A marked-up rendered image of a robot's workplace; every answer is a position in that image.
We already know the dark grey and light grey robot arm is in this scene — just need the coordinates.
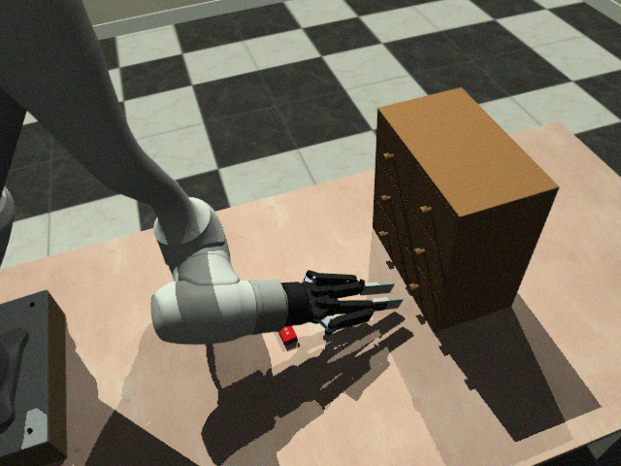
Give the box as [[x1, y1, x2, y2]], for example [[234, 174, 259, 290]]
[[0, 0, 289, 428]]

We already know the brown wooden chest of drawers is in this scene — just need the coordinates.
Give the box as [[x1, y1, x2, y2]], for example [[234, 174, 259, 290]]
[[373, 87, 560, 333]]

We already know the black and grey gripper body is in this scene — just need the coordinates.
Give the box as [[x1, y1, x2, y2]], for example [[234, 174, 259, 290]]
[[281, 282, 333, 326]]

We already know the small red block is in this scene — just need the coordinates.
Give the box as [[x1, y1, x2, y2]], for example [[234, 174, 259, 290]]
[[278, 326, 298, 347]]

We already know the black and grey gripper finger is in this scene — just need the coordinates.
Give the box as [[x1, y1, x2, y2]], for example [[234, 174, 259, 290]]
[[314, 296, 404, 335], [304, 270, 395, 299]]

